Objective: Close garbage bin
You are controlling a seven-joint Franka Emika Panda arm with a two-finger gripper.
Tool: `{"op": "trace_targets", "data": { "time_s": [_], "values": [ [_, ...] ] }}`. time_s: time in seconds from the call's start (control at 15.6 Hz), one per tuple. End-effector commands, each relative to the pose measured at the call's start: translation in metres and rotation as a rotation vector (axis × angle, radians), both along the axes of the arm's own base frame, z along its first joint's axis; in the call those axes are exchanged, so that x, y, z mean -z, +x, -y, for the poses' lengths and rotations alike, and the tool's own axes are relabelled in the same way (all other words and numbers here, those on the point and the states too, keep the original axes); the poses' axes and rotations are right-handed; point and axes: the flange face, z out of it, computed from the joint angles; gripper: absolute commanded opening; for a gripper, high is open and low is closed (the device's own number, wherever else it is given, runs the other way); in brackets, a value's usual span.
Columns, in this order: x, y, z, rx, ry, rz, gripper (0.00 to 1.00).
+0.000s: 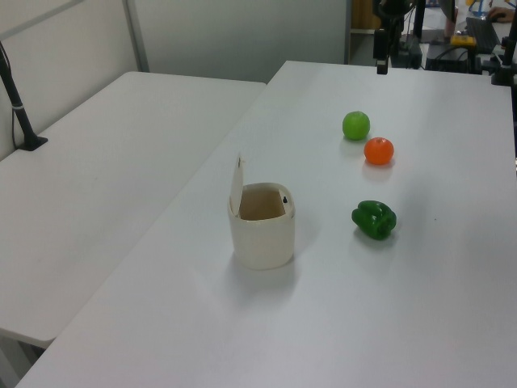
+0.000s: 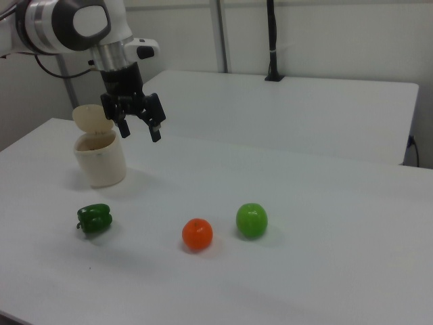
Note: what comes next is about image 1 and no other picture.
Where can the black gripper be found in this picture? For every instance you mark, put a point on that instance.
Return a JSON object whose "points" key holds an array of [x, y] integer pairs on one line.
{"points": [[381, 42]]}

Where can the cream garbage bin with lid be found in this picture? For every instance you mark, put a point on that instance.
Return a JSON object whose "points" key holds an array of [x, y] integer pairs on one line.
{"points": [[262, 238]]}

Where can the person's hand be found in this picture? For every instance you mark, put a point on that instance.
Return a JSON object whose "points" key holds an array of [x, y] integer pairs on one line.
{"points": [[500, 14]]}

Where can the wooden cabinet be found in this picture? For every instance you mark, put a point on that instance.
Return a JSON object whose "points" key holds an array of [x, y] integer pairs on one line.
{"points": [[361, 14]]}

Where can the green apple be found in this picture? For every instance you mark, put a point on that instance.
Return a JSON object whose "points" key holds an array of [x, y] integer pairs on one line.
{"points": [[356, 125]]}

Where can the black equipment box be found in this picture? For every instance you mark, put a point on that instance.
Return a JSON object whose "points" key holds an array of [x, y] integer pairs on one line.
{"points": [[448, 58]]}

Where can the orange fruit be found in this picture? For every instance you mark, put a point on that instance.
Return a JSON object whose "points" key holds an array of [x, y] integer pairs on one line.
{"points": [[379, 151]]}

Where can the yellow box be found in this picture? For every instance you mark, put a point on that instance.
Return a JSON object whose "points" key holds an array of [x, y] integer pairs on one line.
{"points": [[462, 40]]}

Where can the black keyboard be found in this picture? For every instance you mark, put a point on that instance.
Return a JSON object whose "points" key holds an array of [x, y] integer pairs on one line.
{"points": [[482, 33]]}

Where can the black tripod clamp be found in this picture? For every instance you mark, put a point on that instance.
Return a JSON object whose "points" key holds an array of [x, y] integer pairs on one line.
{"points": [[505, 64]]}

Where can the green bell pepper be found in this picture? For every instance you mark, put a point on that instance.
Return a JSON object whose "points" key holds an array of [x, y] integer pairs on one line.
{"points": [[375, 220]]}

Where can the white side table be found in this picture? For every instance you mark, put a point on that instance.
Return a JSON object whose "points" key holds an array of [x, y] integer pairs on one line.
{"points": [[101, 182]]}

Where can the grey partition post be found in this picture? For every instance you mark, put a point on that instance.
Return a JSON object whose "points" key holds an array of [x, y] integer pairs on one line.
{"points": [[136, 36]]}

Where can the black camera stand pole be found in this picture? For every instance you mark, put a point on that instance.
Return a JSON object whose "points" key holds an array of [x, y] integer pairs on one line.
{"points": [[16, 101]]}

